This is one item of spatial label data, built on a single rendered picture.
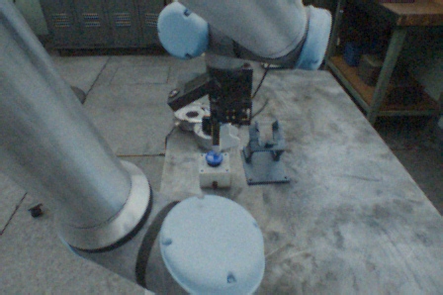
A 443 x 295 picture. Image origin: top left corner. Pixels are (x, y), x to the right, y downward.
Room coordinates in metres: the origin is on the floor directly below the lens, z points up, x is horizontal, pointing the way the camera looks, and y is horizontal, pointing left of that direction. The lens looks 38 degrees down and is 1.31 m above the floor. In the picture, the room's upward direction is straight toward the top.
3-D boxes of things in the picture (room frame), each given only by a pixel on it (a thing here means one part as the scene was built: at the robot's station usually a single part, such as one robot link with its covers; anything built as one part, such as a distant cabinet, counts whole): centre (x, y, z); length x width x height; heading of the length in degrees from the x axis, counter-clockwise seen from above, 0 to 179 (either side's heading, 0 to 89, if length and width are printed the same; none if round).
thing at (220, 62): (0.56, -0.01, 1.10); 0.08 x 0.08 x 0.05
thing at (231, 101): (0.56, -0.02, 1.02); 0.09 x 0.08 x 0.12; 92
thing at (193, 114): (0.80, 0.07, 0.82); 0.10 x 0.10 x 0.04
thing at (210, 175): (0.55, 0.01, 0.82); 0.08 x 0.07 x 0.05; 2
